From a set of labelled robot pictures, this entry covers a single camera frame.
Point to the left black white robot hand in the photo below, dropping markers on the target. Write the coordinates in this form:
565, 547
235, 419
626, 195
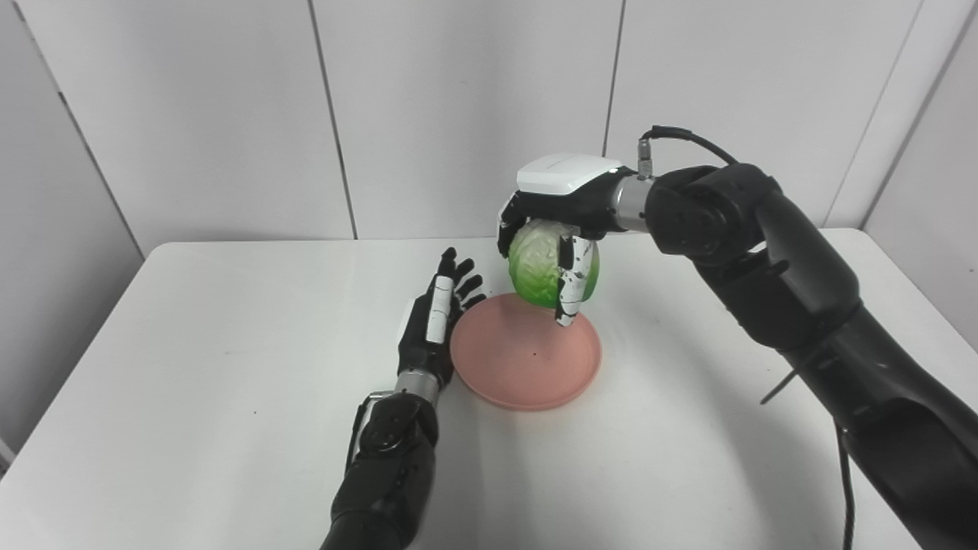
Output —
428, 336

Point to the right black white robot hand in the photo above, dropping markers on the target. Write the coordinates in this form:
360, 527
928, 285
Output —
569, 187

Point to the green white toy cabbage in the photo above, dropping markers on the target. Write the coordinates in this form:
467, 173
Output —
535, 263

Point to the pink round plate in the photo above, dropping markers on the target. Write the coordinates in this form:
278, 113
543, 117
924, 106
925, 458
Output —
527, 363

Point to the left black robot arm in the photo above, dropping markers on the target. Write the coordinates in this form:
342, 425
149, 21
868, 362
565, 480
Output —
386, 466

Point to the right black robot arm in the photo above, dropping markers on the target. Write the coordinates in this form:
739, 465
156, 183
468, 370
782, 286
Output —
802, 305

